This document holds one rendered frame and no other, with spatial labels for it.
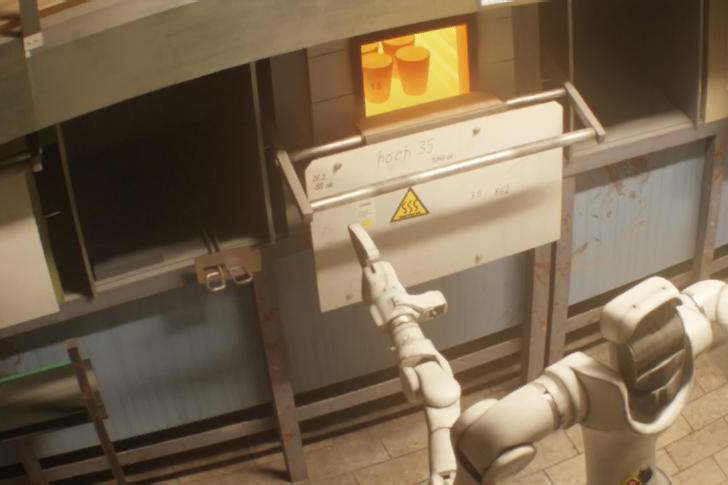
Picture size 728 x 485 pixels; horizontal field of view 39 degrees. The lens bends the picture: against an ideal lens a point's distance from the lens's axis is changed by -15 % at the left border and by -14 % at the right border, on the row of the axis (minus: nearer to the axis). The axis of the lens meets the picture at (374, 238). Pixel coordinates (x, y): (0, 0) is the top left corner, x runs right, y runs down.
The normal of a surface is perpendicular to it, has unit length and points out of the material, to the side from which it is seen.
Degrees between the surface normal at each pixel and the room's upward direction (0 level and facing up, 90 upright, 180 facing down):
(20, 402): 0
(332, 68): 90
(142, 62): 80
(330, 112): 90
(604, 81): 0
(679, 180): 90
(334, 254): 90
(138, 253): 0
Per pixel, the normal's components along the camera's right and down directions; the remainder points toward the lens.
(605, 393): -0.57, 0.43
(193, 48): 0.35, 0.40
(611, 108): -0.06, -0.79
